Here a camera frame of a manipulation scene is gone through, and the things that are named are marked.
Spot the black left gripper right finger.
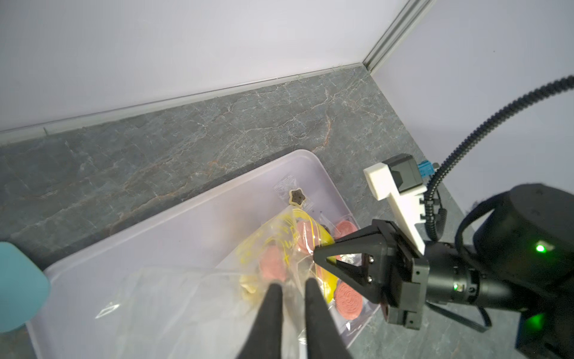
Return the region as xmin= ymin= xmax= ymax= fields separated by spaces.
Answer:
xmin=305 ymin=278 xmax=352 ymax=359

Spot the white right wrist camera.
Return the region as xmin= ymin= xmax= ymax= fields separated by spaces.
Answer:
xmin=363 ymin=153 xmax=427 ymax=254

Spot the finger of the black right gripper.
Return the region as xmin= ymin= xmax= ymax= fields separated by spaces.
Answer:
xmin=312 ymin=219 xmax=395 ymax=305

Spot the lilac plastic tray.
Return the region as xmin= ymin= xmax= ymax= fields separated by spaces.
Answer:
xmin=26 ymin=149 xmax=382 ymax=359

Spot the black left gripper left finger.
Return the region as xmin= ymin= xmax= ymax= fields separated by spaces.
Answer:
xmin=236 ymin=284 xmax=283 ymax=358

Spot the light blue garden trowel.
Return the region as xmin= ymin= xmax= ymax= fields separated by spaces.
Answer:
xmin=1 ymin=242 xmax=51 ymax=333

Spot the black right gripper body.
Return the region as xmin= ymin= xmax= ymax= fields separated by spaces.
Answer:
xmin=369 ymin=221 xmax=516 ymax=330

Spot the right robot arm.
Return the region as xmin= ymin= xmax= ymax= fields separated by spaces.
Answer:
xmin=313 ymin=76 xmax=573 ymax=358

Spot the pale star shaped cookie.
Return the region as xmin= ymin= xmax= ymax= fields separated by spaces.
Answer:
xmin=288 ymin=188 xmax=306 ymax=208

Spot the clear ziploc bag of cookies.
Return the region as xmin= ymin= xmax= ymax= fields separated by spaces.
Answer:
xmin=97 ymin=206 xmax=336 ymax=358

